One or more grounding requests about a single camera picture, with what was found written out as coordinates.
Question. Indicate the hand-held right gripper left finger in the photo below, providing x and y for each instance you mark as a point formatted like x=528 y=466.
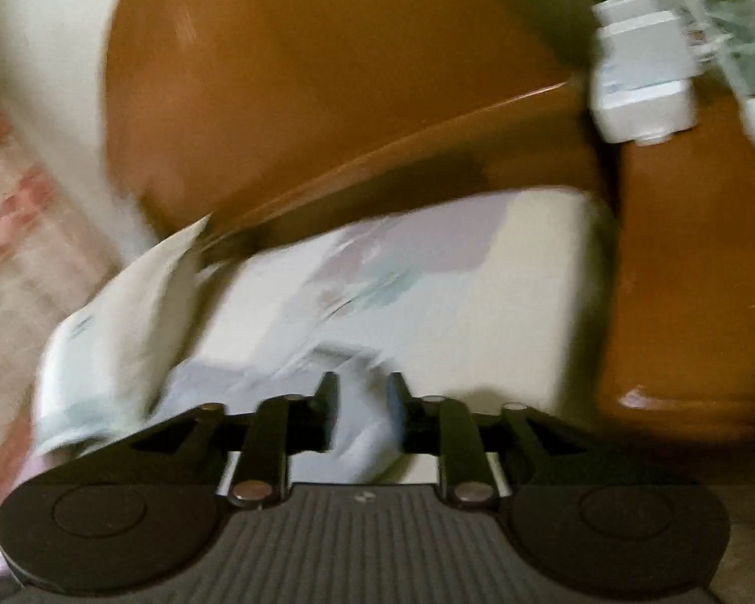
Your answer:
x=328 y=412

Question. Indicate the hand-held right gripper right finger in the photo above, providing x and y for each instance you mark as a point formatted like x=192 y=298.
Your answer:
x=397 y=412

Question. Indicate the grey printed pants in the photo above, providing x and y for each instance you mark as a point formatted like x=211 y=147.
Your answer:
x=358 y=434

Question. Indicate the checked green pillow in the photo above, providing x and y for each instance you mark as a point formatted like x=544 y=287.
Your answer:
x=100 y=358

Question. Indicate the wooden nightstand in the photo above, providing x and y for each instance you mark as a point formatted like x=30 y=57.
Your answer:
x=698 y=264

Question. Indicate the wooden headboard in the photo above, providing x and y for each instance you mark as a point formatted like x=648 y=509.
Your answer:
x=327 y=75

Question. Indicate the patterned orange curtain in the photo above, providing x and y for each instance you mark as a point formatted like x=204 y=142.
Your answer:
x=19 y=251

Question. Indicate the white power adapter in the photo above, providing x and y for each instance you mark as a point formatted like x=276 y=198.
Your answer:
x=642 y=75

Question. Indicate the clear plastic bag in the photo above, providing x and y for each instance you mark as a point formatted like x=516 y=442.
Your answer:
x=730 y=25

